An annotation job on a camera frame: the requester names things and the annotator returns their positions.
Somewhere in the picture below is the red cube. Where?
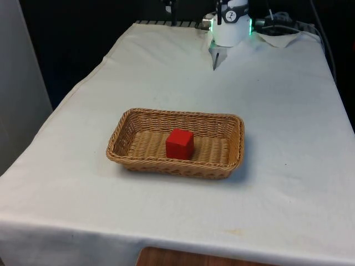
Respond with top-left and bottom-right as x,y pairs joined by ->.
165,128 -> 194,161

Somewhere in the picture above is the wicker basket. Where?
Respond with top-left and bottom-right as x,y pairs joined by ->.
105,108 -> 245,180

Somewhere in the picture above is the black cable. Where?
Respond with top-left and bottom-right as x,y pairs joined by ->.
257,0 -> 306,35

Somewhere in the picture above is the grey cable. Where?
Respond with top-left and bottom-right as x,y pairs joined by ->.
307,0 -> 338,84

